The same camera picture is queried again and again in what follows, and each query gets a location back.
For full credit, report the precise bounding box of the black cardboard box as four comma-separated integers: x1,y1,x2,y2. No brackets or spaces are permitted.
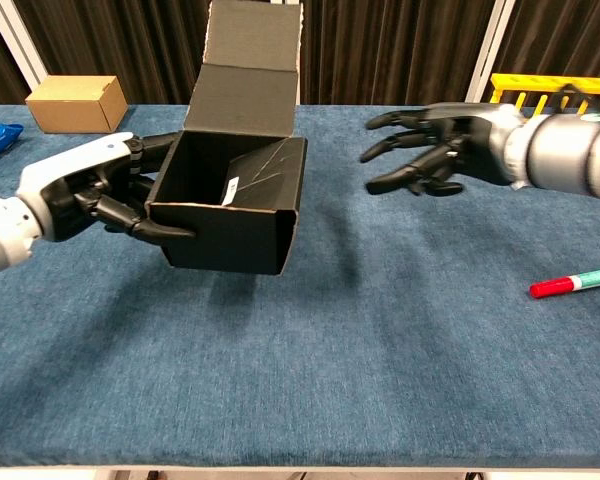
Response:
144,0,309,277

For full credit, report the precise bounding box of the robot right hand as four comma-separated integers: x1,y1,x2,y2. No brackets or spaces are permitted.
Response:
359,102,524,197

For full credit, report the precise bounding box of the grey aluminium profile rail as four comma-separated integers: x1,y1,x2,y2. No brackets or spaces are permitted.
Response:
463,0,516,105
0,0,49,87

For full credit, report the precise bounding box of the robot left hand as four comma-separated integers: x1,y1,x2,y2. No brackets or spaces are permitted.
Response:
17,130,197,242

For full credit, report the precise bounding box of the red-capped green marker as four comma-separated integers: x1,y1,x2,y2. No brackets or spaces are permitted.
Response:
529,266,600,300

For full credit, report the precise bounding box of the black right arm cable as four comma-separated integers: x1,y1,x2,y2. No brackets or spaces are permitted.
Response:
554,83,600,129

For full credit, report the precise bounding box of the yellow test tube rack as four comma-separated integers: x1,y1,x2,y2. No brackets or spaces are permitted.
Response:
489,73,600,115

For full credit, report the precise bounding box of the brown cardboard box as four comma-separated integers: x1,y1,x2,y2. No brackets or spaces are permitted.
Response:
24,75,129,135

